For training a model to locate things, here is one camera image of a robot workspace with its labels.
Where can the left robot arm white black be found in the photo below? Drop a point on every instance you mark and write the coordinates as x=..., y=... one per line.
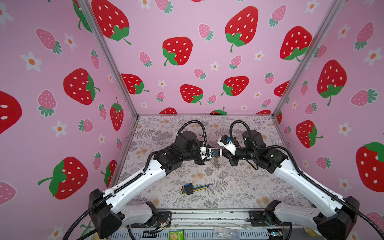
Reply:
x=106, y=208

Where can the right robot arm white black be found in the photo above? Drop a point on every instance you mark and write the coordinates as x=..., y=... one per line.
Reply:
x=333, y=215

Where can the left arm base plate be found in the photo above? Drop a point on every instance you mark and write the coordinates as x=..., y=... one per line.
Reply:
x=163, y=217

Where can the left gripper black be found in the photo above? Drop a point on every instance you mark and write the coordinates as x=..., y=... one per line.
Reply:
x=199, y=162

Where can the green snack packet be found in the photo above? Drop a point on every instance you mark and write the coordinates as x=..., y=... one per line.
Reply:
x=177, y=235

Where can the black connector with coloured wires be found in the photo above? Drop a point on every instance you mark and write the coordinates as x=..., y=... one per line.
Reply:
x=189, y=189

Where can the clear plastic bag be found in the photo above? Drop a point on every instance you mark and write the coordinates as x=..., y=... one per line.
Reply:
x=226, y=233

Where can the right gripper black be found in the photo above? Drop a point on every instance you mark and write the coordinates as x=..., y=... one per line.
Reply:
x=232, y=161

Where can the aluminium rail frame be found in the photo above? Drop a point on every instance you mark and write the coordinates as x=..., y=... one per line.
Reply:
x=199, y=224

